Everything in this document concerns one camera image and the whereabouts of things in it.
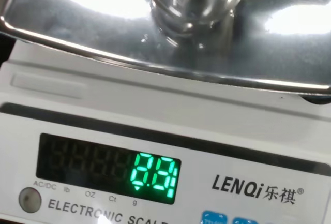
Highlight white electronic balance steel pan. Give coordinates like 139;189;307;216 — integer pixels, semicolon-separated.
0;0;331;224

